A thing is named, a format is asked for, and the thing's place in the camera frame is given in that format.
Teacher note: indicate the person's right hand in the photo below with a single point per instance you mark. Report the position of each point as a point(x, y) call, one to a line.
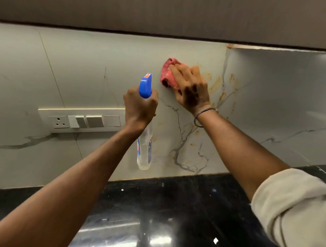
point(191, 91)

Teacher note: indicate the person's left hand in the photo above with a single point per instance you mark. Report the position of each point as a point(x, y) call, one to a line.
point(140, 112)

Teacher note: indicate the clear spray bottle blue nozzle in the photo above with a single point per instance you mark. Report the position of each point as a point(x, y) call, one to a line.
point(145, 86)

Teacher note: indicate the pink checked cleaning cloth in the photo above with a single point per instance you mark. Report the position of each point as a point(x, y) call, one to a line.
point(169, 73)

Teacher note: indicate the person's right forearm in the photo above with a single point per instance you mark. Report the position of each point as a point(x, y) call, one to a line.
point(242, 152)

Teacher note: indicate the person's left forearm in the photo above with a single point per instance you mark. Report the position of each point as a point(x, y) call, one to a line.
point(63, 193)

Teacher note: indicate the silver bangle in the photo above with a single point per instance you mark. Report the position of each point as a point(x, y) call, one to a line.
point(203, 112)

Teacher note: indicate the brown upper cabinet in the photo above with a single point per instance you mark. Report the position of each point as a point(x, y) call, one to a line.
point(163, 17)

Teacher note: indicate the white shirt sleeve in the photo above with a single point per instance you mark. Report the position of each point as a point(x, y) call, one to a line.
point(293, 206)

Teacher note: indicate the white switch panel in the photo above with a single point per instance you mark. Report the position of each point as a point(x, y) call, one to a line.
point(81, 120)

